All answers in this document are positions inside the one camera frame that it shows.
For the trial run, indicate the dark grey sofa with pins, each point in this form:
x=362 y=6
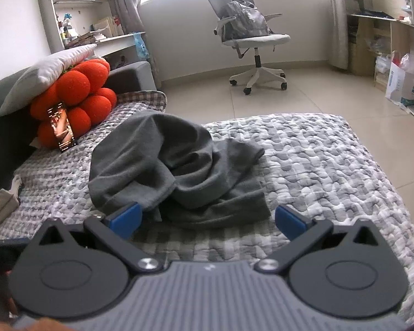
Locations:
x=127 y=76

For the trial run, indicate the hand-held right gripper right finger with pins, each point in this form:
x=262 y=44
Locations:
x=289 y=221

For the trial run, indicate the person's right hand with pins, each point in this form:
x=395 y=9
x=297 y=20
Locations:
x=31 y=326

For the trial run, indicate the beige folded cloth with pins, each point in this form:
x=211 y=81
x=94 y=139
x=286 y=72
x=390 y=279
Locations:
x=0 y=207

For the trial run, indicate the grey backpack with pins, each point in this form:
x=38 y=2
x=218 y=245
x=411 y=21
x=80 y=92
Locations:
x=245 y=20

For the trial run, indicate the clear plastic bag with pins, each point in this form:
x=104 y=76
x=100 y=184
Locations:
x=410 y=63

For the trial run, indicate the grey t-shirt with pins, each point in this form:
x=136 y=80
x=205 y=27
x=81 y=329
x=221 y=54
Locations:
x=141 y=155

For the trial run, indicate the pile of papers and books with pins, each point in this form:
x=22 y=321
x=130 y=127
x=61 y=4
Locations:
x=96 y=32

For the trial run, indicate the light grey pillow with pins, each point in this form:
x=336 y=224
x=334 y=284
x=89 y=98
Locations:
x=38 y=72

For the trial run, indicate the grey checked blanket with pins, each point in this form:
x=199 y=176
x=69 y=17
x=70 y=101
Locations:
x=314 y=151

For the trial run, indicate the white bookshelf desk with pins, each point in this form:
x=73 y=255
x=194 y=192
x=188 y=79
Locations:
x=124 y=39

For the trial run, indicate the grey curtain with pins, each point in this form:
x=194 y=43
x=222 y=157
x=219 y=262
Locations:
x=127 y=3
x=338 y=24

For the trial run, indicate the orange pumpkin plush cushion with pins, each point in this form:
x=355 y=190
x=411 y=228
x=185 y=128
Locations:
x=79 y=82

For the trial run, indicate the wooden shelf desk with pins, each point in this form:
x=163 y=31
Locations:
x=365 y=27

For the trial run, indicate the blue plastic bag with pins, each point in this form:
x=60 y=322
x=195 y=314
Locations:
x=140 y=46

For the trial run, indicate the white grey office chair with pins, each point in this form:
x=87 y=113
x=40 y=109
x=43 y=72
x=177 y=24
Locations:
x=255 y=39

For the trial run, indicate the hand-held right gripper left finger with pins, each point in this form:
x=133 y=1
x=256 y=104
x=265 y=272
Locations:
x=126 y=219

